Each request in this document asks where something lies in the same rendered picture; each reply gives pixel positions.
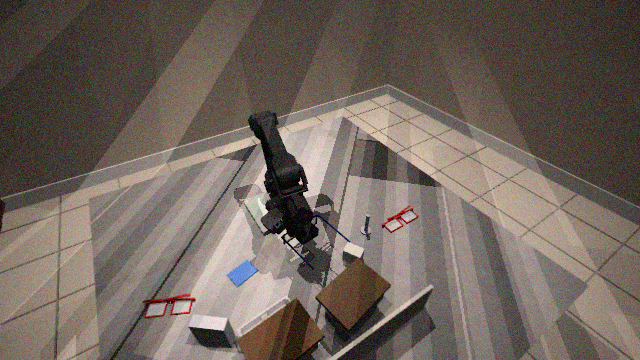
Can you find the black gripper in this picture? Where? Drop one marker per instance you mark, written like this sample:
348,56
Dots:
302,234

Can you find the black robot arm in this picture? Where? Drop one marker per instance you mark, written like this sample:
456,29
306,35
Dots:
282,176

